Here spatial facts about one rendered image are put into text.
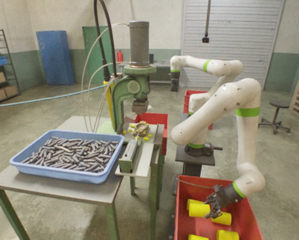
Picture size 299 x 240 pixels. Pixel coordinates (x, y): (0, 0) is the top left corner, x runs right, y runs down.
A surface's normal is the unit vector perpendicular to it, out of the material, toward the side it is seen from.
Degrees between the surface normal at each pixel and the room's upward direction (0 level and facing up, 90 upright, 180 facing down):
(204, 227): 0
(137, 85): 90
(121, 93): 90
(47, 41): 90
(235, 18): 90
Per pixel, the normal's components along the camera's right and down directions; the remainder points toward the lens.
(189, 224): 0.00, -0.90
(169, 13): -0.14, 0.42
